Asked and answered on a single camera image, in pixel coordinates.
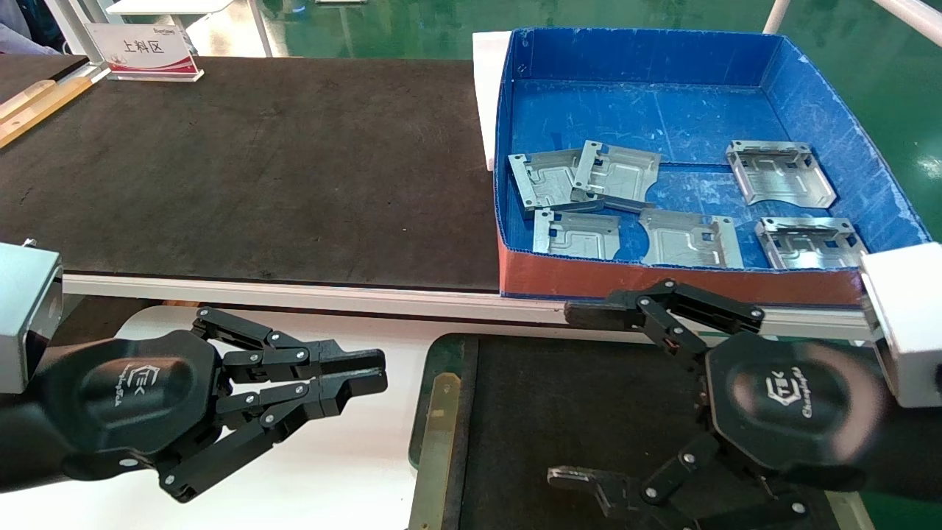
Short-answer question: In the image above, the blue corrugated plastic box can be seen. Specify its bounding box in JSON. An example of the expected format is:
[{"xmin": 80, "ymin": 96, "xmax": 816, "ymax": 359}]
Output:
[{"xmin": 492, "ymin": 28, "xmax": 934, "ymax": 308}]

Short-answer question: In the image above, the black tray container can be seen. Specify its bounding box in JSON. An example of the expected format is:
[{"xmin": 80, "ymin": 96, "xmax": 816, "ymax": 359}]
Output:
[{"xmin": 407, "ymin": 333, "xmax": 877, "ymax": 530}]

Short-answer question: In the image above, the pale beige strip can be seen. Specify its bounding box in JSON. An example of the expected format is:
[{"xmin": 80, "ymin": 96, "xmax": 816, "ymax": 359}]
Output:
[{"xmin": 0, "ymin": 79, "xmax": 58, "ymax": 121}]

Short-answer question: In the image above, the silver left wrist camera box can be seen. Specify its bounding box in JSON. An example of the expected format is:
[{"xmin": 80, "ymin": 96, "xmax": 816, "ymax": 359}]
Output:
[{"xmin": 0, "ymin": 241, "xmax": 64, "ymax": 394}]

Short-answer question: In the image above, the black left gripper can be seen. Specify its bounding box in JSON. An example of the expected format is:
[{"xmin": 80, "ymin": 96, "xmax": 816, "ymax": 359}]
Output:
[{"xmin": 37, "ymin": 307, "xmax": 387, "ymax": 504}]

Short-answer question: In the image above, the black table mat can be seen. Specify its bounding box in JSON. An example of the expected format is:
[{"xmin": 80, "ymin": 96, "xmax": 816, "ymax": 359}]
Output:
[{"xmin": 0, "ymin": 55, "xmax": 505, "ymax": 292}]

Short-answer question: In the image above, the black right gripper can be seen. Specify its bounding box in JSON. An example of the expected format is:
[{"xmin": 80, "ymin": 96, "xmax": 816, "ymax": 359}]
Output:
[{"xmin": 547, "ymin": 278, "xmax": 891, "ymax": 530}]

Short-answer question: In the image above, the white aluminium table frame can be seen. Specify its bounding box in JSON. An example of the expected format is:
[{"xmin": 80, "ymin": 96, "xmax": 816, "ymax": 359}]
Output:
[{"xmin": 63, "ymin": 274, "xmax": 884, "ymax": 343}]

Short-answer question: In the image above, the white frame tube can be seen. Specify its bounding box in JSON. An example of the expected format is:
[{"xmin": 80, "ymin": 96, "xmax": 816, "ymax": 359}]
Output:
[
  {"xmin": 763, "ymin": 0, "xmax": 793, "ymax": 35},
  {"xmin": 872, "ymin": 0, "xmax": 942, "ymax": 46}
]

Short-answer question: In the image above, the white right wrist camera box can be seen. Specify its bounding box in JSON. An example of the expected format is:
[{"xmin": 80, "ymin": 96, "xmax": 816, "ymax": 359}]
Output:
[{"xmin": 859, "ymin": 242, "xmax": 942, "ymax": 409}]

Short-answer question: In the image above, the white red sign card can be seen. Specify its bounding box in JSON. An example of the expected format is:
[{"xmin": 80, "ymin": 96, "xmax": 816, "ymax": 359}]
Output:
[{"xmin": 85, "ymin": 22, "xmax": 205, "ymax": 82}]

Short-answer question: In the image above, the stamped metal bracket part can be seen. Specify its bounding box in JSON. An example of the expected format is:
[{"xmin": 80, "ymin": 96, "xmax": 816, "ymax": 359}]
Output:
[
  {"xmin": 639, "ymin": 208, "xmax": 744, "ymax": 269},
  {"xmin": 726, "ymin": 140, "xmax": 838, "ymax": 208},
  {"xmin": 508, "ymin": 149, "xmax": 589, "ymax": 220},
  {"xmin": 755, "ymin": 216, "xmax": 869, "ymax": 270},
  {"xmin": 570, "ymin": 140, "xmax": 662, "ymax": 214},
  {"xmin": 533, "ymin": 208, "xmax": 621, "ymax": 261}
]

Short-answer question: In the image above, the wooden strip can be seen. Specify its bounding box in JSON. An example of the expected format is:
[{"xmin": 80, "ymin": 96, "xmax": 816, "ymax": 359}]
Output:
[{"xmin": 0, "ymin": 76, "xmax": 94, "ymax": 148}]

